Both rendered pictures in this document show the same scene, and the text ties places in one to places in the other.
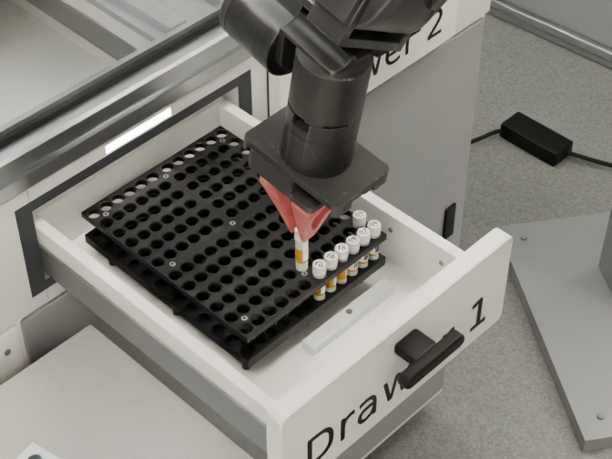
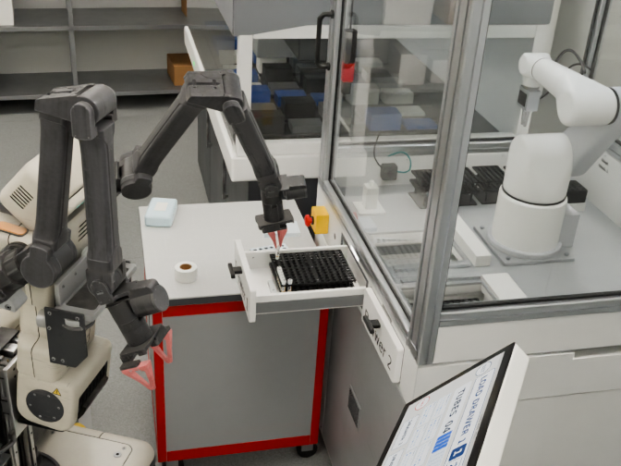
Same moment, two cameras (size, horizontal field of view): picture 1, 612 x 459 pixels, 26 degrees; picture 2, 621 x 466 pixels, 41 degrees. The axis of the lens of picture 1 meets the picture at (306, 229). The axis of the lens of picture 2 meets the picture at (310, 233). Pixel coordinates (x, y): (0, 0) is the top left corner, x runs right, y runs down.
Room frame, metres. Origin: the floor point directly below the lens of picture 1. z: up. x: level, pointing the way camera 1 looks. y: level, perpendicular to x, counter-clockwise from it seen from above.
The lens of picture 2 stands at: (1.93, -1.73, 2.15)
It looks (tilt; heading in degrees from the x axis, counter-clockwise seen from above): 29 degrees down; 121
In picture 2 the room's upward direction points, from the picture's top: 4 degrees clockwise
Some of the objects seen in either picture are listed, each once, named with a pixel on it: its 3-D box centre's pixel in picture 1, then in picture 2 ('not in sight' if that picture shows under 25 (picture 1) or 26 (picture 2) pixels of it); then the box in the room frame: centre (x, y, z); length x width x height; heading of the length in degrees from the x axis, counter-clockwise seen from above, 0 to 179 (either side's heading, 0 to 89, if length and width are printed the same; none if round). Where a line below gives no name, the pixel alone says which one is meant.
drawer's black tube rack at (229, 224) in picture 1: (233, 248); (311, 275); (0.88, 0.07, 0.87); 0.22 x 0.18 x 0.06; 46
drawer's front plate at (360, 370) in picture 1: (394, 359); (244, 279); (0.74, -0.08, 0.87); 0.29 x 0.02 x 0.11; 136
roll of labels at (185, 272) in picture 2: not in sight; (186, 272); (0.48, -0.04, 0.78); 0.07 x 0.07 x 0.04
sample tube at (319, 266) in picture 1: (319, 281); not in sight; (0.81, -0.01, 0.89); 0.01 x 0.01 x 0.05
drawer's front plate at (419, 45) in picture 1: (368, 46); (381, 333); (1.19, -0.07, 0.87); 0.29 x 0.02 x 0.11; 136
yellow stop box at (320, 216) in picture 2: not in sight; (319, 219); (0.71, 0.37, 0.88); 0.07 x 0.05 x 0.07; 136
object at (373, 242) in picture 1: (311, 281); (278, 269); (0.81, -0.01, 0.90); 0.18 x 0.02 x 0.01; 136
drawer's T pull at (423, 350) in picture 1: (420, 351); (235, 270); (0.72, -0.09, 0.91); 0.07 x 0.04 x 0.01; 136
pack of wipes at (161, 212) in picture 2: not in sight; (161, 212); (0.15, 0.22, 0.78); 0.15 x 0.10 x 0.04; 122
